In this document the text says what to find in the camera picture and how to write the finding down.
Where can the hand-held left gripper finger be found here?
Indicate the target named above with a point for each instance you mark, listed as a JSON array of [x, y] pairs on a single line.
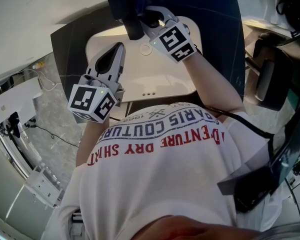
[[92, 61], [119, 69]]

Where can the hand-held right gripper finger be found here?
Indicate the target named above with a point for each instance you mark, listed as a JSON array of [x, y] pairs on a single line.
[[150, 32], [168, 12]]

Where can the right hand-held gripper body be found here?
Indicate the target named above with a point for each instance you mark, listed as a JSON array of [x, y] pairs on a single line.
[[173, 42]]

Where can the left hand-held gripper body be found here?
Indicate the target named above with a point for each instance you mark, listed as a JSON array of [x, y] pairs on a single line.
[[85, 99]]

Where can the dark blue cloth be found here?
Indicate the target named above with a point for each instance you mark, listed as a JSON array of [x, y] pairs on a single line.
[[141, 5]]

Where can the black faucet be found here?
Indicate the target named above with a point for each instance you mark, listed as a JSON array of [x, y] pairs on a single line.
[[122, 6]]

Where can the person's right forearm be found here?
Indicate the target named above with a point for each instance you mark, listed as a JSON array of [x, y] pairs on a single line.
[[212, 86]]

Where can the person's left forearm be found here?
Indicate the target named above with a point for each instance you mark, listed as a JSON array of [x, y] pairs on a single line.
[[91, 139]]

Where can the round white drain cover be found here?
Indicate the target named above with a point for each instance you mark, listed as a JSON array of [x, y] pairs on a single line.
[[146, 49]]

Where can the white sink basin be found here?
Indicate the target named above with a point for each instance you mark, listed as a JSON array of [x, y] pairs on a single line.
[[155, 76]]

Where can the small yellow bottle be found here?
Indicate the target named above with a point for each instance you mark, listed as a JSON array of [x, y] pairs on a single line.
[[38, 65]]

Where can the white cardboard box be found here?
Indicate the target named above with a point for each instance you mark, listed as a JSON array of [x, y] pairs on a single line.
[[12, 99]]

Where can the black tangled equipment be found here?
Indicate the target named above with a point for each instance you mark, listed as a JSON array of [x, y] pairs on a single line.
[[13, 124]]

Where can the white desk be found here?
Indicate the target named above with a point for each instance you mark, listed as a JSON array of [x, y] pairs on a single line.
[[260, 9]]

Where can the white electrical box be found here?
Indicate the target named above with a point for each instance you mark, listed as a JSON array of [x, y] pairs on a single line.
[[42, 184]]

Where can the black office chair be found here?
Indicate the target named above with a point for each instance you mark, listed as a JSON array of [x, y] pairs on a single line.
[[272, 89]]

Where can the person's white printed shirt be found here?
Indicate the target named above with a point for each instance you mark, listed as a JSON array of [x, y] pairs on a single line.
[[160, 184]]

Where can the silver metal door frame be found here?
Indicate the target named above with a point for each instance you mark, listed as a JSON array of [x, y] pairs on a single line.
[[17, 159]]

